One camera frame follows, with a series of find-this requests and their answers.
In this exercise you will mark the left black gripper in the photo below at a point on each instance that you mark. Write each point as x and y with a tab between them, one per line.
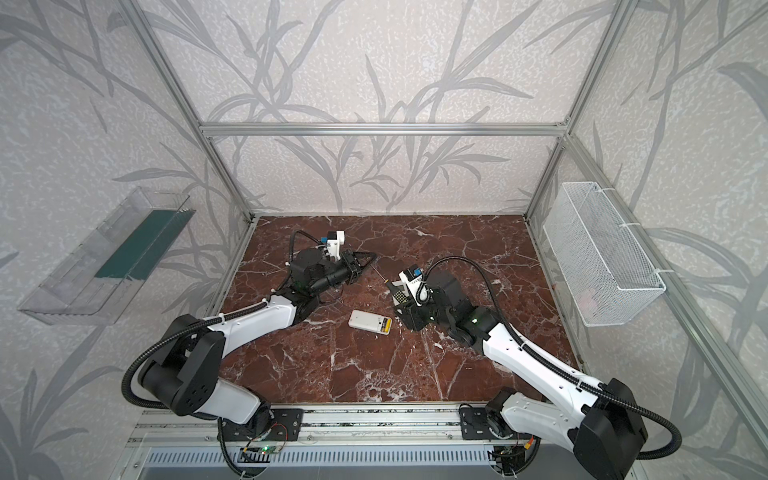
351	266

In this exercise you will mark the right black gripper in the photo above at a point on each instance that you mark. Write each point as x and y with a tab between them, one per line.
405	307

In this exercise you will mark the white remote control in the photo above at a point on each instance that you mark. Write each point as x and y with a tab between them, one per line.
370	322

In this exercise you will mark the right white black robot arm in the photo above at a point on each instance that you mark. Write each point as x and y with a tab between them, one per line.
600	423

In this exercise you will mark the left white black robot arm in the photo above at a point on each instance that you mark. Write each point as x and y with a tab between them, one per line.
181	372

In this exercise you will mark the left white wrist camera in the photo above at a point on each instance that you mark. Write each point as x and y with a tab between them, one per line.
333	243

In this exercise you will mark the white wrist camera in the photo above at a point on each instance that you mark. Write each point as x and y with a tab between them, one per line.
412	280
333	243

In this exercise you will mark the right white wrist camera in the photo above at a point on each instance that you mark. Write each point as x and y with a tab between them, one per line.
412	280

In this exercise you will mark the aluminium mounting rail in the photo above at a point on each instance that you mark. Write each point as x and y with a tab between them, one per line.
325	424

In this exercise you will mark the white wire mesh basket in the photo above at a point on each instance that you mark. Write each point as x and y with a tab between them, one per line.
608	274

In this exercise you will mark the aluminium frame crossbar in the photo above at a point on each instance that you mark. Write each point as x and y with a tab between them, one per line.
221	129

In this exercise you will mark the clear plastic wall bin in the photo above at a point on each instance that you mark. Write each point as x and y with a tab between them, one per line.
95	283

